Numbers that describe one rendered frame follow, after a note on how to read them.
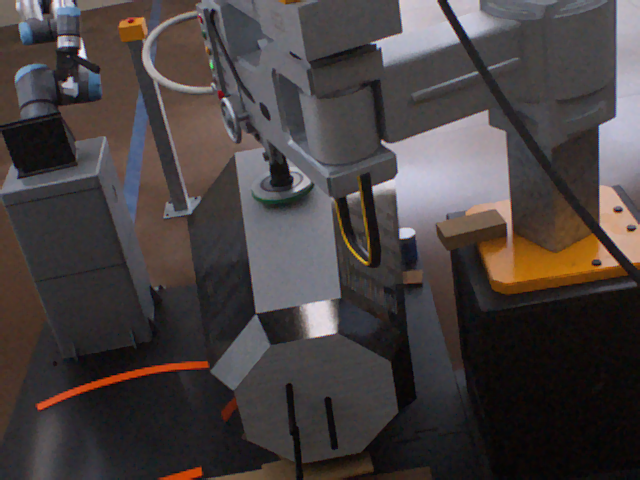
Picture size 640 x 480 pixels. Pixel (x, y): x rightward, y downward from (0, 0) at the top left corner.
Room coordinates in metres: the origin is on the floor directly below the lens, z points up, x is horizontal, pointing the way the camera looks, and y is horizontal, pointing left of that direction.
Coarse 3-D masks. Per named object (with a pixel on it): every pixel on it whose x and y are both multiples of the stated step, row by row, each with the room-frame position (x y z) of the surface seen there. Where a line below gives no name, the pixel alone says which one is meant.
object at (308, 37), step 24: (240, 0) 2.44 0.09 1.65; (264, 0) 2.19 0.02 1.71; (312, 0) 2.00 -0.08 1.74; (336, 0) 2.01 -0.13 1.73; (360, 0) 2.03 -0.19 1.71; (384, 0) 2.04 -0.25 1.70; (264, 24) 2.23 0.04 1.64; (288, 24) 2.05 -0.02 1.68; (312, 24) 1.99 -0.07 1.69; (336, 24) 2.01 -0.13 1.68; (360, 24) 2.02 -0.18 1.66; (384, 24) 2.04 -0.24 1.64; (288, 48) 2.08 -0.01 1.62; (312, 48) 1.98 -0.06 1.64; (336, 48) 2.00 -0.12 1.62
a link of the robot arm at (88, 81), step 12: (48, 0) 4.19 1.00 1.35; (60, 0) 4.16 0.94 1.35; (72, 0) 4.21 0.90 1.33; (48, 12) 4.20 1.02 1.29; (84, 72) 3.67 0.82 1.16; (60, 84) 3.62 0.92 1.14; (84, 84) 3.63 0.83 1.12; (96, 84) 3.64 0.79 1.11; (72, 96) 3.62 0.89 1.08; (84, 96) 3.63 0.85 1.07; (96, 96) 3.65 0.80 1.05
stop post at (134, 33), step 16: (128, 32) 4.52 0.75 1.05; (144, 32) 4.54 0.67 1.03; (128, 48) 4.54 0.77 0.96; (144, 80) 4.54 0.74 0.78; (144, 96) 4.54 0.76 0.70; (160, 112) 4.54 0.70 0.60; (160, 128) 4.54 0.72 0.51; (160, 144) 4.54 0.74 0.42; (160, 160) 4.54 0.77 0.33; (176, 160) 4.57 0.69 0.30; (176, 176) 4.54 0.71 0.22; (176, 192) 4.54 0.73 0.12; (176, 208) 4.54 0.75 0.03; (192, 208) 4.54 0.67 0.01
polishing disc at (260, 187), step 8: (296, 168) 2.89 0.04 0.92; (264, 176) 2.87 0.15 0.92; (296, 176) 2.82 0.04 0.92; (304, 176) 2.81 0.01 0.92; (256, 184) 2.82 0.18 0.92; (264, 184) 2.81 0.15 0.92; (296, 184) 2.76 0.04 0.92; (304, 184) 2.75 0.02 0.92; (256, 192) 2.76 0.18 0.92; (264, 192) 2.75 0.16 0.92; (272, 192) 2.74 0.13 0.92; (280, 192) 2.73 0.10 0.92; (288, 192) 2.71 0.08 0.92; (296, 192) 2.71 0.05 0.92
